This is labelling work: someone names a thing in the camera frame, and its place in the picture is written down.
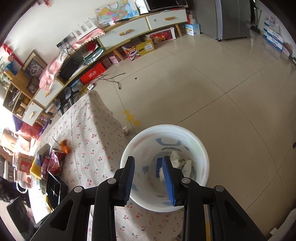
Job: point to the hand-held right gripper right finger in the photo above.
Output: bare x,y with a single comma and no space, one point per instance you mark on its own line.
168,183

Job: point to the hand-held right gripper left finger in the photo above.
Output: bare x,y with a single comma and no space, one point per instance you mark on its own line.
129,180

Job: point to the white tissue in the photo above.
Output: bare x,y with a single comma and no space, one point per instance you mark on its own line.
179,163

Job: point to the white plastic bin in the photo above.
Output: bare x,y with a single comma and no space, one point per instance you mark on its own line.
148,143

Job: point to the red drink can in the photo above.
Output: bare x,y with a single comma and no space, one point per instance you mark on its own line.
46,168
60,157

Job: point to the orange peel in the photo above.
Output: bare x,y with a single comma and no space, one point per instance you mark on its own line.
64,147

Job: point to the small white box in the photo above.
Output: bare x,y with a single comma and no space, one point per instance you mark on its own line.
125,131

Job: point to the cherry print tablecloth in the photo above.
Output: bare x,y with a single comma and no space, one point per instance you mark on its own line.
92,139

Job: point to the yellow flat object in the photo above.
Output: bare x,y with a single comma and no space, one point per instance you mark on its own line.
34,170

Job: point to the white charger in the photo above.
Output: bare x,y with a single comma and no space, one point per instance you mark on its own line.
90,87

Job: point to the clear jar red label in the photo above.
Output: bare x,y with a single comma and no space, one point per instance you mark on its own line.
23,165

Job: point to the red gift box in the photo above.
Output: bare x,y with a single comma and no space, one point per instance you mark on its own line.
92,73

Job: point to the pink dotted box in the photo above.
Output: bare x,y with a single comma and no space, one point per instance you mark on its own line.
110,60

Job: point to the purple cloth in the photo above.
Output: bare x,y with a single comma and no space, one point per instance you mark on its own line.
17,124

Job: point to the black bag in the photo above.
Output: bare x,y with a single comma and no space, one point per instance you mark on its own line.
68,68

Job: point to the yellow printed cardboard box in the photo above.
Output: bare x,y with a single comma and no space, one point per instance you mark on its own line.
141,47

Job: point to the pink printed cloth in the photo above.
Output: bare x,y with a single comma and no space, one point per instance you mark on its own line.
49,71
89,36

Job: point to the clear storage box red contents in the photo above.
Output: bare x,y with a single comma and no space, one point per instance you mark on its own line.
160,36

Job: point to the framed cat picture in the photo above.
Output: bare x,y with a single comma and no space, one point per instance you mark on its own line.
34,64

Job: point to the white power strip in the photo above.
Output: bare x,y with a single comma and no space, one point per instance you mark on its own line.
63,42

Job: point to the blue and white carton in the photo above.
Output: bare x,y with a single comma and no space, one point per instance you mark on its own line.
190,29

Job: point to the long wooden tv cabinet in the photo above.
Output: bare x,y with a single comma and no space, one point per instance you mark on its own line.
136,17

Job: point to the colourful map poster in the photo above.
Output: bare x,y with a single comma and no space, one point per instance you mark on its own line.
118,11

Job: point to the grey refrigerator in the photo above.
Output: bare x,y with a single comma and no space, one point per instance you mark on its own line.
232,18

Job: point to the black microwave oven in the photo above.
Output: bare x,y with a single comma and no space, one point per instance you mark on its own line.
166,4

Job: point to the dark broom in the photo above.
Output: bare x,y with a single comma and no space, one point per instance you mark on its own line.
255,23

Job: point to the stack of blue white cartons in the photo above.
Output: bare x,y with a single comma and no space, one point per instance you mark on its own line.
275,32

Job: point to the white slatted frame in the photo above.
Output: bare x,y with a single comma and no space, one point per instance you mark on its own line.
84,27

